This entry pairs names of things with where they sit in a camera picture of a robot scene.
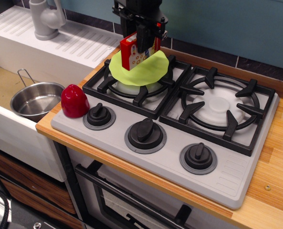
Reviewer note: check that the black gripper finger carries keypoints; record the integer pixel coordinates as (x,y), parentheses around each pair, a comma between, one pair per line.
(128,27)
(145,38)

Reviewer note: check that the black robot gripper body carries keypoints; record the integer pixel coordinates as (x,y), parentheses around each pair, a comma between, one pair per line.
(146,12)

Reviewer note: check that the red cereal box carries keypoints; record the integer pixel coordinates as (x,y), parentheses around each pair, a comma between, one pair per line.
(138,53)

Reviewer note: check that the red toy sweet potato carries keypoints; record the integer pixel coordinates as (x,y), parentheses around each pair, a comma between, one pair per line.
(74,102)

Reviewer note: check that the light green plastic plate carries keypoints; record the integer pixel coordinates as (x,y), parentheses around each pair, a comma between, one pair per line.
(144,70)

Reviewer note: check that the stainless steel pot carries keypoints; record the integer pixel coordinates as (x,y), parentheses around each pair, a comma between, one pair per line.
(35,101)

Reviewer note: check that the white toy sink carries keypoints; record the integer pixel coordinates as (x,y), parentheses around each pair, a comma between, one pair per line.
(66,59)

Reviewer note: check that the black left burner grate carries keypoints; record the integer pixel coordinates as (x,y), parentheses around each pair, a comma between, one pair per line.
(129,100)

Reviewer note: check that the black burner grate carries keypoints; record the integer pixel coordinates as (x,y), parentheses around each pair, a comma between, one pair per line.
(129,100)
(219,108)

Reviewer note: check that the grey toy faucet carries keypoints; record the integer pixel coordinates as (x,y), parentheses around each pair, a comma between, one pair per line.
(46,21)

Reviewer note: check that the black left stove knob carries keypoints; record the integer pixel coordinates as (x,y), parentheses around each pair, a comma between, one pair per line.
(99,118)

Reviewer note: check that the black stove knob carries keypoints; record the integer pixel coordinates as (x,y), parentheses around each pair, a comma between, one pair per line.
(145,137)
(99,118)
(198,159)

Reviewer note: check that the black middle stove knob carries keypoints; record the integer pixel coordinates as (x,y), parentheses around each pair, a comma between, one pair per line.
(145,137)

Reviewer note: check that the black right burner grate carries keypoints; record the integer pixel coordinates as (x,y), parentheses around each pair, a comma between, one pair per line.
(219,108)

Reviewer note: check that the black right stove knob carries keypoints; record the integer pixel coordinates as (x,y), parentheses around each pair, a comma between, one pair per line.
(198,159)

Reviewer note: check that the grey toy stove top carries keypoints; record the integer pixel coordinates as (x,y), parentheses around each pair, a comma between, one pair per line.
(227,184)

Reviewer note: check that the toy oven door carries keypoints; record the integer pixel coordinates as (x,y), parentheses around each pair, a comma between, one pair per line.
(130,212)

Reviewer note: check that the wooden drawer front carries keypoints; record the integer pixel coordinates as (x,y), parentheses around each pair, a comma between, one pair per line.
(38,182)

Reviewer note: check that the black oven door handle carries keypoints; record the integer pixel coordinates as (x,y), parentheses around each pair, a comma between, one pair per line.
(129,222)

